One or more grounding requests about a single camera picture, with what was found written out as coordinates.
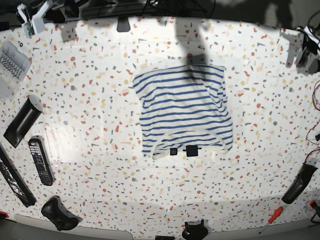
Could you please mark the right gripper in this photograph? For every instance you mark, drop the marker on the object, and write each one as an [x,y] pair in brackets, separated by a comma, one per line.
[33,16]

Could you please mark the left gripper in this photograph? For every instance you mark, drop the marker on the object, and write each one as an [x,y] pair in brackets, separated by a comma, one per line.
[309,57]

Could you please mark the blue white striped t-shirt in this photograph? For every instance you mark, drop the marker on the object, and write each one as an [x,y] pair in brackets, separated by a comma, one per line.
[184,108]

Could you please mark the grey table clamp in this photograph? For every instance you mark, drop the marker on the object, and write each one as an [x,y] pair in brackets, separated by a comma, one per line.
[123,25]

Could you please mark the clear plastic screw box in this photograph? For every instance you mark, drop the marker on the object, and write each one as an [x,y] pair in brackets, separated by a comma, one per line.
[14,66]

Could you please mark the black cylindrical tube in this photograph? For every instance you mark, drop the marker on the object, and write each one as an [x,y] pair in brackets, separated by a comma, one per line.
[24,120]

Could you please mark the black handheld grip device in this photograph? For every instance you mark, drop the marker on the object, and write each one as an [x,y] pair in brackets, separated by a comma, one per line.
[299,184]

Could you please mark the black TV remote control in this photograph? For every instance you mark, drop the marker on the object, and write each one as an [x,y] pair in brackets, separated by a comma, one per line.
[41,161]

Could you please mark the long black bar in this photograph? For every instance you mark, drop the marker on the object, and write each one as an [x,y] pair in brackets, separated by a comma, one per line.
[15,181]

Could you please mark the black game controller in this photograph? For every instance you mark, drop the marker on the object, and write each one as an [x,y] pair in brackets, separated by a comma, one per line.
[52,211]

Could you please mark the red handled screwdriver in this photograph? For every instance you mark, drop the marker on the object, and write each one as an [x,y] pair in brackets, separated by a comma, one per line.
[275,215]

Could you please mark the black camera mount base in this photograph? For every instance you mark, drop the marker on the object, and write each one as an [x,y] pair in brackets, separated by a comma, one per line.
[195,231]

